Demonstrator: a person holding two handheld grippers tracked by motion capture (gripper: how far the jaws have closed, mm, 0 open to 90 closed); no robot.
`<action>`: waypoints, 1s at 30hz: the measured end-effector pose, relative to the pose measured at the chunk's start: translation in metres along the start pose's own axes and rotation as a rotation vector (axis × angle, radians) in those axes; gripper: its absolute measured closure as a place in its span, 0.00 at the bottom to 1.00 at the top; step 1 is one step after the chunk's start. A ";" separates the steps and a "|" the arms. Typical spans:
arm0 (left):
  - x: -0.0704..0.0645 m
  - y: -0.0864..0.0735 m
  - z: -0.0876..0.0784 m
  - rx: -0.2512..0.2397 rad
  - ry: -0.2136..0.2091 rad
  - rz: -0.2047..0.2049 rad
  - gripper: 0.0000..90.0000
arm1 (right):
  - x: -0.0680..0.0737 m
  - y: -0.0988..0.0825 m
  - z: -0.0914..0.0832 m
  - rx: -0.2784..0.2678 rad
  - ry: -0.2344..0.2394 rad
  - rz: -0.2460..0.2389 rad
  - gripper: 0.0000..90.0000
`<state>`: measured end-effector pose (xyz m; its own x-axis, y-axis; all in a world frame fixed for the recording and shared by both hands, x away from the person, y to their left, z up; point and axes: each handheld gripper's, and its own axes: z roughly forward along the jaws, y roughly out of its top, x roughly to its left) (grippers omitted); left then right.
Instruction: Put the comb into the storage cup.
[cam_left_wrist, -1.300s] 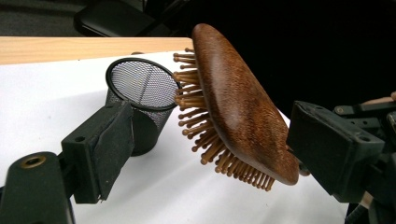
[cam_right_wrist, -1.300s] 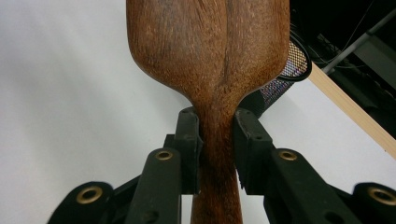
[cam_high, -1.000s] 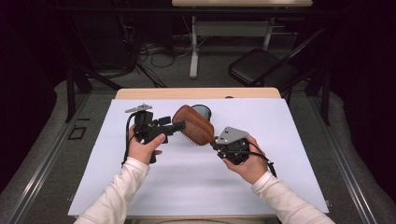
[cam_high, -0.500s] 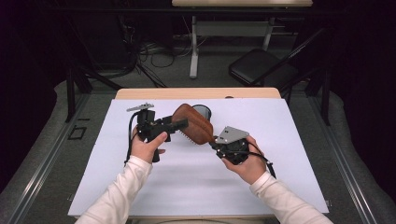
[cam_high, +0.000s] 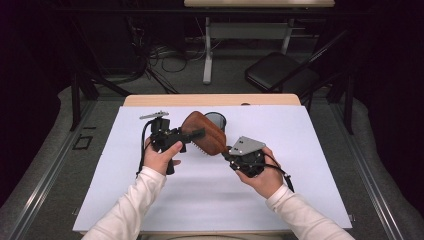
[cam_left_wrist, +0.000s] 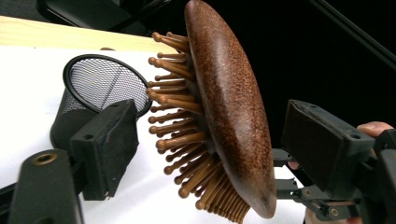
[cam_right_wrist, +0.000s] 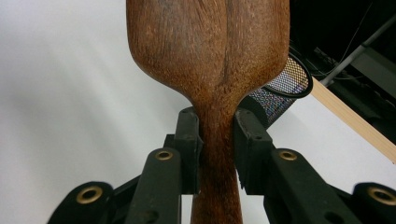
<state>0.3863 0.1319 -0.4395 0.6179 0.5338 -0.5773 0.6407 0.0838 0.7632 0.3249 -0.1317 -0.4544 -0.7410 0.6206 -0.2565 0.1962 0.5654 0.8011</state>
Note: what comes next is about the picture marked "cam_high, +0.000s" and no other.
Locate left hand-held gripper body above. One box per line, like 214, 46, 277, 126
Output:
139, 110, 188, 176

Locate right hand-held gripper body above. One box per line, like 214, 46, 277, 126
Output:
227, 135, 268, 178

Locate brown wooden hairbrush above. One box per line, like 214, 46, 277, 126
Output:
180, 110, 228, 157

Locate black mesh cup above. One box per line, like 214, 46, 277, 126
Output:
203, 111, 228, 133

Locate person's left hand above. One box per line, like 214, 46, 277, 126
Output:
143, 138, 184, 176

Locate person's right hand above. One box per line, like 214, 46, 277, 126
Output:
234, 147, 285, 200

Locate light wooden table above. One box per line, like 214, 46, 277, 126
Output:
79, 93, 346, 236

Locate white foam board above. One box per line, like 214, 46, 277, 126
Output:
72, 105, 353, 233

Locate black folding chair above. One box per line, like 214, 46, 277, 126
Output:
244, 29, 351, 94

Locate black metal stand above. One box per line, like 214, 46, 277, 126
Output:
299, 71, 355, 135
69, 16, 133, 132

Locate white desk with wooden top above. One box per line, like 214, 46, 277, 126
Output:
183, 0, 336, 85

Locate left hand-held gripper cable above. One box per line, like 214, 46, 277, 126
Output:
135, 119, 154, 178

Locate hand-held gripper cable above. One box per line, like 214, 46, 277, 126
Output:
259, 151, 296, 194
135, 119, 154, 178

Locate right hand-held gripper cable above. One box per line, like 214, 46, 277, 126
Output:
259, 151, 296, 194

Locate bundle of floor cables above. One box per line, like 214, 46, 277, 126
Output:
129, 16, 208, 94

